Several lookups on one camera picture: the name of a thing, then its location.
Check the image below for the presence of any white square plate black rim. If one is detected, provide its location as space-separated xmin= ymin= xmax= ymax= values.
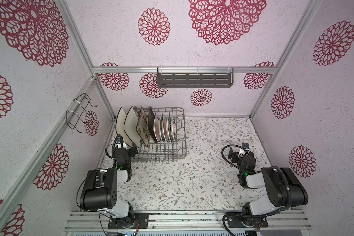
xmin=116 ymin=107 xmax=133 ymax=148

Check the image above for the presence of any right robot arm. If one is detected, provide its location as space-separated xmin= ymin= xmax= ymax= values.
xmin=221 ymin=143 xmax=309 ymax=218

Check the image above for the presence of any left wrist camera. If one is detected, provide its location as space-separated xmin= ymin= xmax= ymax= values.
xmin=114 ymin=134 xmax=128 ymax=149

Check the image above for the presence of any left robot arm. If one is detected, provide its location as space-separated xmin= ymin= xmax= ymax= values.
xmin=76 ymin=145 xmax=138 ymax=224

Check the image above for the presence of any grey slotted wall shelf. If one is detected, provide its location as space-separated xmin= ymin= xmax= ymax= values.
xmin=156 ymin=67 xmax=234 ymax=89

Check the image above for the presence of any aluminium mounting rail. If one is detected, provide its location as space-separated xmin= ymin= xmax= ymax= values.
xmin=62 ymin=209 xmax=313 ymax=236

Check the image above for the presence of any round plate orange pattern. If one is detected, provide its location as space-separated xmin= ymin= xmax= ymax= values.
xmin=153 ymin=117 xmax=162 ymax=142

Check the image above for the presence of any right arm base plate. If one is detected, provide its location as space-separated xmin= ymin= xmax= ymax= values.
xmin=226 ymin=213 xmax=269 ymax=228

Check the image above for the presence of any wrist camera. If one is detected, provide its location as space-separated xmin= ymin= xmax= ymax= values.
xmin=238 ymin=143 xmax=250 ymax=157
xmin=114 ymin=134 xmax=128 ymax=149

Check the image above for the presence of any round plate green rim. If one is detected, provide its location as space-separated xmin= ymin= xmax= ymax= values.
xmin=163 ymin=117 xmax=170 ymax=142

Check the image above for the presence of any black wire wall holder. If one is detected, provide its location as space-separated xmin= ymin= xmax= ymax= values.
xmin=65 ymin=93 xmax=99 ymax=136

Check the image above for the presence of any grey wire dish rack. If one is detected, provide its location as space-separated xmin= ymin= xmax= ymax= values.
xmin=132 ymin=106 xmax=187 ymax=162

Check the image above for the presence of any floral patterned square plate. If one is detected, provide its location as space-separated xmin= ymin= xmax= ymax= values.
xmin=136 ymin=107 xmax=149 ymax=148

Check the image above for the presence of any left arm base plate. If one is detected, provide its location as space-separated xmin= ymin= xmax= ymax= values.
xmin=108 ymin=212 xmax=149 ymax=230

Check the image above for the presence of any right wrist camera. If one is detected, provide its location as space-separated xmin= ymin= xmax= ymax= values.
xmin=238 ymin=143 xmax=250 ymax=157

